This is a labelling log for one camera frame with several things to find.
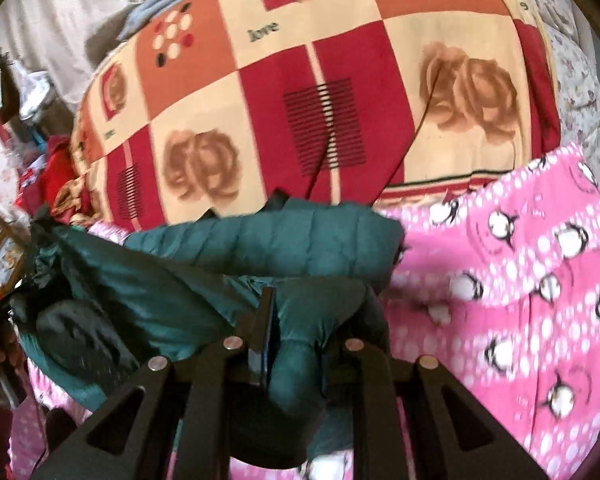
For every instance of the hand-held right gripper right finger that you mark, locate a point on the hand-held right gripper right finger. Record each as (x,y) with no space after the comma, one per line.
(361,360)

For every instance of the clear plastic bag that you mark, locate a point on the clear plastic bag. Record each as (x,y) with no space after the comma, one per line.
(37,95)

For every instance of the pile of red clothes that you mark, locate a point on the pile of red clothes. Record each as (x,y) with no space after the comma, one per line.
(55,170)

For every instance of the pink dotted sheet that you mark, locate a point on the pink dotted sheet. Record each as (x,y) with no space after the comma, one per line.
(40,435)

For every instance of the pink penguin print blanket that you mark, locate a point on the pink penguin print blanket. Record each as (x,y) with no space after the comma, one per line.
(505,310)

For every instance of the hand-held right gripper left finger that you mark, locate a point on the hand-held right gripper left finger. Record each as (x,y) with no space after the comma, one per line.
(262,340)

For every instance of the red checked rose print blanket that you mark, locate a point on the red checked rose print blanket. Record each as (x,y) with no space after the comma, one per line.
(280,110)

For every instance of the floral quilted sheet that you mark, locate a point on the floral quilted sheet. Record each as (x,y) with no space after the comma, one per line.
(580,90)

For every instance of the grey crumpled cloth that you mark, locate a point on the grey crumpled cloth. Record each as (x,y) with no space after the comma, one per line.
(70,20)

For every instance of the wooden picture frame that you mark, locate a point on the wooden picture frame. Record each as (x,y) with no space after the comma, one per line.
(2,255)

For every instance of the dark green quilted jacket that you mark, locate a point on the dark green quilted jacket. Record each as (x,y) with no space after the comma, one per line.
(280,240)

